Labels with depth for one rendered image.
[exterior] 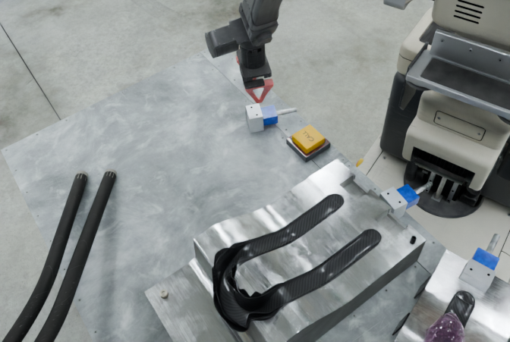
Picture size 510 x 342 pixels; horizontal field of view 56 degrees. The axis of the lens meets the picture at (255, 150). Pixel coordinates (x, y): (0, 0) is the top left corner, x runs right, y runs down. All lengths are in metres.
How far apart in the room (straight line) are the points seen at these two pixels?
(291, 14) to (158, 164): 1.96
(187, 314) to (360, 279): 0.33
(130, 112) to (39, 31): 2.00
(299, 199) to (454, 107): 0.46
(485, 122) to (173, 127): 0.78
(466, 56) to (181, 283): 0.75
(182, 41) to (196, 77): 1.48
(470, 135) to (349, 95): 1.29
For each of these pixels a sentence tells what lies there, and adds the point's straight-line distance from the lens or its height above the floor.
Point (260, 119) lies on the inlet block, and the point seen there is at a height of 0.85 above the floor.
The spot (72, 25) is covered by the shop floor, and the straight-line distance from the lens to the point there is 3.28.
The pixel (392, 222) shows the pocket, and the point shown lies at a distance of 1.05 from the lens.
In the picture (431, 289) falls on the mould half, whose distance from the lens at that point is 1.01.
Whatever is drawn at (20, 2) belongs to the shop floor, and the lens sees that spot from 3.67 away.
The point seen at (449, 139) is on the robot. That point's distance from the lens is 1.30.
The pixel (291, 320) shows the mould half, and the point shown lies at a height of 0.93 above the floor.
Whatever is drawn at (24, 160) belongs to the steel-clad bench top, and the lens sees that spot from 1.39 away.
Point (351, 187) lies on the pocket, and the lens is 1.08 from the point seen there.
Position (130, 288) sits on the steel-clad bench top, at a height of 0.80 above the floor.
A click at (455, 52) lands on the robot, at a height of 1.07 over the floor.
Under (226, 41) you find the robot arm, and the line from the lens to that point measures 1.02.
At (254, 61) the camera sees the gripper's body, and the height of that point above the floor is 1.04.
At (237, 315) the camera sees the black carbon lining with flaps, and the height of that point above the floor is 0.87.
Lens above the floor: 1.75
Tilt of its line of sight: 51 degrees down
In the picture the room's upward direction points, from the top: 6 degrees counter-clockwise
